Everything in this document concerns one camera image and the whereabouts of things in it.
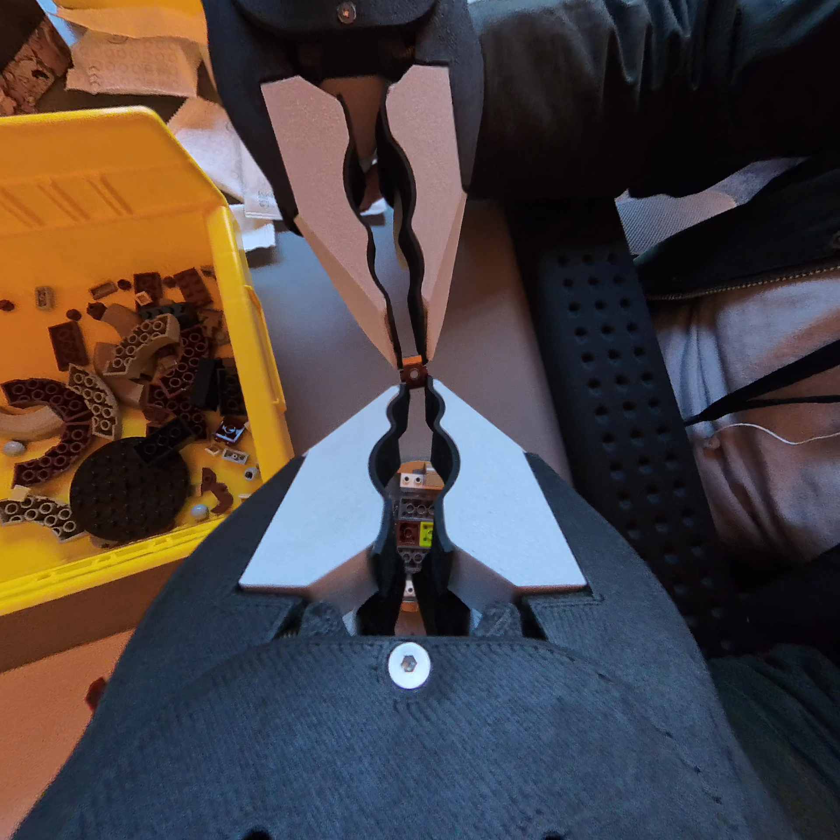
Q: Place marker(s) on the dark red toy brick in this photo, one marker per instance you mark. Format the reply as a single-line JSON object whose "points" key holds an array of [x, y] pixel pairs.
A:
{"points": [[95, 692]]}

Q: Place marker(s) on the person's right forearm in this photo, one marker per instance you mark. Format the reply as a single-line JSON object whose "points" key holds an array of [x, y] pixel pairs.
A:
{"points": [[656, 85]]}

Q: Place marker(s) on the round toy brick assembly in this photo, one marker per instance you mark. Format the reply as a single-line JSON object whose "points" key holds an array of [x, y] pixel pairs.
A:
{"points": [[413, 512]]}

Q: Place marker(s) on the crumpled white paper bag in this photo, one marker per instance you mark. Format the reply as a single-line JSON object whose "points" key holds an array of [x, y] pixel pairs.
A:
{"points": [[216, 144]]}

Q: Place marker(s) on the pile of brown toy bricks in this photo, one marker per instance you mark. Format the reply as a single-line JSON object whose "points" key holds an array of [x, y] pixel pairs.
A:
{"points": [[131, 367]]}

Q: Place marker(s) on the yellow plastic bin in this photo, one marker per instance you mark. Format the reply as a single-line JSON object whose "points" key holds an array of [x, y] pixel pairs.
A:
{"points": [[118, 184]]}

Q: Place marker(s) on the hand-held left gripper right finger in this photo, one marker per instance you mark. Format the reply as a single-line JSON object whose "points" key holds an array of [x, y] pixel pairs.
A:
{"points": [[512, 525]]}

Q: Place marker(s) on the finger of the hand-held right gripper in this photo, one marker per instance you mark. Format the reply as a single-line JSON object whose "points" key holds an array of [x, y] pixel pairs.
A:
{"points": [[436, 164], [308, 164]]}

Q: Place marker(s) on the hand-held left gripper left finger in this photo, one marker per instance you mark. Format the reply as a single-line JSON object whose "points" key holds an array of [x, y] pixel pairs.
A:
{"points": [[315, 525]]}

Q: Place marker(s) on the small dark brown toy brick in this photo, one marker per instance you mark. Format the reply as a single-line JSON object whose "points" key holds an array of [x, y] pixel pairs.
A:
{"points": [[415, 376]]}

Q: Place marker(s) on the flat printed white paper bag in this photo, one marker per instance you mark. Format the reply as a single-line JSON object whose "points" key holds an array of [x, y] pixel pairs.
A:
{"points": [[131, 65]]}

